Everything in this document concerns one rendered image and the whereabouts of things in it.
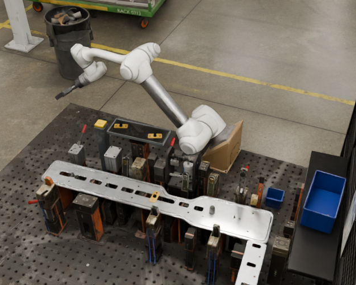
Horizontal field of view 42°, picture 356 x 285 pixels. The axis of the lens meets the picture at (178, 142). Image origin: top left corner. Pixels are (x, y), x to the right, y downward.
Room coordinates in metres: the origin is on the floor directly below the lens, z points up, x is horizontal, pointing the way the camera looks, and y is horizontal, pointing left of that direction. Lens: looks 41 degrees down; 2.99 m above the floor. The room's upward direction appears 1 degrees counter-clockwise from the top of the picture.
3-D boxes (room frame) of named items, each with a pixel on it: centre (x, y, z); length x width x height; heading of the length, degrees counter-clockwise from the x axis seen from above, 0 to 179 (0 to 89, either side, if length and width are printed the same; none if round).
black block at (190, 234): (1.55, -0.06, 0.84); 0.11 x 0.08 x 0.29; 160
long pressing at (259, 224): (1.80, 0.16, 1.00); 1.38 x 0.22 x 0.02; 70
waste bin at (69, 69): (4.72, 1.17, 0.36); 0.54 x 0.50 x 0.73; 155
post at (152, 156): (2.04, 0.15, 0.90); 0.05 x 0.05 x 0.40; 70
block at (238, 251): (1.44, -0.30, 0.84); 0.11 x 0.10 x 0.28; 160
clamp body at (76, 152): (2.16, 0.63, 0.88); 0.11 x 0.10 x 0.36; 160
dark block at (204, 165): (1.93, -0.15, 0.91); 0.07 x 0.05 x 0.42; 160
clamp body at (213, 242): (1.47, -0.17, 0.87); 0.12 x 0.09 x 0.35; 160
